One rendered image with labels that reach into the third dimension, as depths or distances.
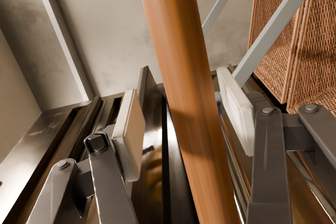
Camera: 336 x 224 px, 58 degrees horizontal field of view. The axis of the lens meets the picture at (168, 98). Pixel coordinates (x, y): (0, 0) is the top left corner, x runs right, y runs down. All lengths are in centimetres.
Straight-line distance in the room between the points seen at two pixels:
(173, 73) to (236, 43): 363
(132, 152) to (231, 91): 7
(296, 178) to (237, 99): 78
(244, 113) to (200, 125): 4
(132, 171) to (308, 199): 74
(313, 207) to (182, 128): 69
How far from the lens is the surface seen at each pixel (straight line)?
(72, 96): 407
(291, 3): 57
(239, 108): 16
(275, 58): 165
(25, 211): 123
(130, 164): 17
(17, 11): 392
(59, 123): 175
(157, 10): 17
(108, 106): 172
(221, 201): 22
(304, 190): 90
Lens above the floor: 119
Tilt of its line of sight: 4 degrees up
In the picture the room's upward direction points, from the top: 103 degrees counter-clockwise
